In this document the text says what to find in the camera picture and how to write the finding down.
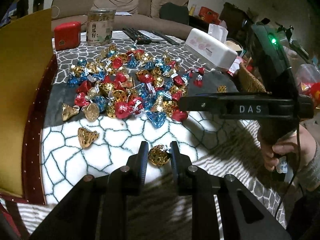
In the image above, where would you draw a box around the white tissue box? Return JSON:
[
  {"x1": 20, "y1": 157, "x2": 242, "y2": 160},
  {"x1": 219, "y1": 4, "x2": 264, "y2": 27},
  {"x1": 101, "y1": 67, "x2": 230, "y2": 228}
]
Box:
[{"x1": 184, "y1": 24, "x2": 238, "y2": 71}]

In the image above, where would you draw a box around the blue foil candy front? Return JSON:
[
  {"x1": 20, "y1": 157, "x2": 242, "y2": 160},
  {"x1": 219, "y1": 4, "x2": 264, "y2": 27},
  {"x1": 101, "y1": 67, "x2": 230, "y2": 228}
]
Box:
[{"x1": 146, "y1": 112, "x2": 167, "y2": 128}]

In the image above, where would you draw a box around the gold foil candy front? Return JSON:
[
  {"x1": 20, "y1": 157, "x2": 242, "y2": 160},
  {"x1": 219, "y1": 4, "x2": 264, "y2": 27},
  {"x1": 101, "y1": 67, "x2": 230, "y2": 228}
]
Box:
[{"x1": 78, "y1": 127, "x2": 99, "y2": 148}]

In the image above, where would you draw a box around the patterned grey white table cloth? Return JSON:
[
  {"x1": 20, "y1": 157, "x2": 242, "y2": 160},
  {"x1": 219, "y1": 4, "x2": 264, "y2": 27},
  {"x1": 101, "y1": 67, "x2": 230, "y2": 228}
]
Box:
[{"x1": 1, "y1": 42, "x2": 282, "y2": 239}]

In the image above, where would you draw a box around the lone gold candy right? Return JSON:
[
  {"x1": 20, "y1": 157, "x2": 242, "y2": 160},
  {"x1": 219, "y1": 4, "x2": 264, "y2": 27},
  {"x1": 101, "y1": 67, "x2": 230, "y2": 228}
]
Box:
[{"x1": 217, "y1": 85, "x2": 227, "y2": 93}]

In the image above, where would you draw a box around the black remote control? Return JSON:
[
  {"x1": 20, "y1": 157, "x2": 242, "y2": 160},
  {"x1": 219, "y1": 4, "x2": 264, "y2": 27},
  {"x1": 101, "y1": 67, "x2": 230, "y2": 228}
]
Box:
[{"x1": 123, "y1": 28, "x2": 152, "y2": 44}]

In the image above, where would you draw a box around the black cushion on sofa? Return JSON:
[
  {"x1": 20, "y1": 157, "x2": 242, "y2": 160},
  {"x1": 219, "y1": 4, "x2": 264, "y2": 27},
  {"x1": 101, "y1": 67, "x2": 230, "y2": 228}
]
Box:
[{"x1": 159, "y1": 2, "x2": 189, "y2": 25}]

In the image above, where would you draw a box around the gold dotted foil candy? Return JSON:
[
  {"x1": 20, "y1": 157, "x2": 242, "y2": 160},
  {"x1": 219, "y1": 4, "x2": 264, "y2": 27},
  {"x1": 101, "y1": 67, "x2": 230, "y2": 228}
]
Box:
[{"x1": 148, "y1": 145, "x2": 170, "y2": 167}]

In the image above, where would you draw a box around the gold and red gift box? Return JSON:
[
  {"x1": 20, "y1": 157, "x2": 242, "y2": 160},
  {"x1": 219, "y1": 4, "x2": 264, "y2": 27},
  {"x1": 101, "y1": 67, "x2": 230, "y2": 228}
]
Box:
[{"x1": 1, "y1": 9, "x2": 57, "y2": 205}]

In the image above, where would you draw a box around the slim grey remote control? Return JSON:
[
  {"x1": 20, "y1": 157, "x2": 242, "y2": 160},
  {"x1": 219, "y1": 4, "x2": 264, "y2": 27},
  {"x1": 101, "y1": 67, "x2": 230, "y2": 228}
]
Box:
[{"x1": 152, "y1": 30, "x2": 180, "y2": 46}]

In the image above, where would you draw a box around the wicker basket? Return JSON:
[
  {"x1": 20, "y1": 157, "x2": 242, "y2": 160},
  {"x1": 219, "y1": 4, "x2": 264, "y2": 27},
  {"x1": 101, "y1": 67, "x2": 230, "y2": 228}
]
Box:
[{"x1": 238, "y1": 62, "x2": 267, "y2": 93}]

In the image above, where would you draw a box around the clear jar of pumpkin seeds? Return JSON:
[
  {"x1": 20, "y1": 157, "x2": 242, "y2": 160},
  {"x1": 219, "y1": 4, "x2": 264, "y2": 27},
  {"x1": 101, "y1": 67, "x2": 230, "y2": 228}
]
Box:
[{"x1": 86, "y1": 8, "x2": 116, "y2": 46}]

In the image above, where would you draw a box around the brown sofa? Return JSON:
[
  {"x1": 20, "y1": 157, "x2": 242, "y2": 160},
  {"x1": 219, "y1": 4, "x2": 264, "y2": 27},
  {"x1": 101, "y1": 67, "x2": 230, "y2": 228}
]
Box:
[{"x1": 52, "y1": 0, "x2": 192, "y2": 40}]

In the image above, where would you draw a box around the gold foil candy left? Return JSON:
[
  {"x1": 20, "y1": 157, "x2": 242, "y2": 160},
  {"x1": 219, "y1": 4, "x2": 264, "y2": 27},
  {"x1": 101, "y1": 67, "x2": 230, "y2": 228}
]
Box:
[{"x1": 61, "y1": 103, "x2": 80, "y2": 121}]

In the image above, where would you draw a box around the small red tin box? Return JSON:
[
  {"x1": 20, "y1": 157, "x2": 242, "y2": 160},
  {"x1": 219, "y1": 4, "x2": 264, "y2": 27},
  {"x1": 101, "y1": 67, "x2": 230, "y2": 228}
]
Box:
[{"x1": 54, "y1": 21, "x2": 81, "y2": 51}]

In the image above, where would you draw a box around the person's right hand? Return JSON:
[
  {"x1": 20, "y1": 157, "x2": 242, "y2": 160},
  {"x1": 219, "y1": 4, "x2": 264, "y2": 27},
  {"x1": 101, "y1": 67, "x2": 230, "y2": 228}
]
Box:
[{"x1": 257, "y1": 125, "x2": 317, "y2": 172}]

